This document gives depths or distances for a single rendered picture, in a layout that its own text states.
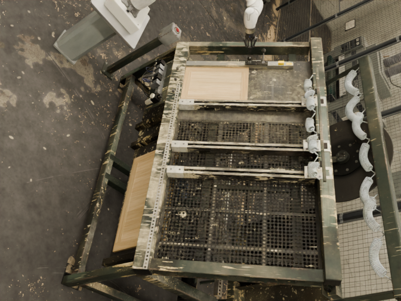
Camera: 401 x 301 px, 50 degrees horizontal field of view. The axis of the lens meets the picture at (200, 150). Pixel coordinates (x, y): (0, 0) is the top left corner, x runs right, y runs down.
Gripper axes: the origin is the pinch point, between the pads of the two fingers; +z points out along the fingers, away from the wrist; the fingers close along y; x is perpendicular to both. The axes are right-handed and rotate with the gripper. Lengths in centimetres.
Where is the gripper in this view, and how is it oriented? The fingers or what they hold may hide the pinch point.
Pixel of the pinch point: (249, 49)
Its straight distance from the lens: 388.3
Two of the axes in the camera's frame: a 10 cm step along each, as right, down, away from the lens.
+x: -1.0, 8.1, -5.7
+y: -9.9, -0.3, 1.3
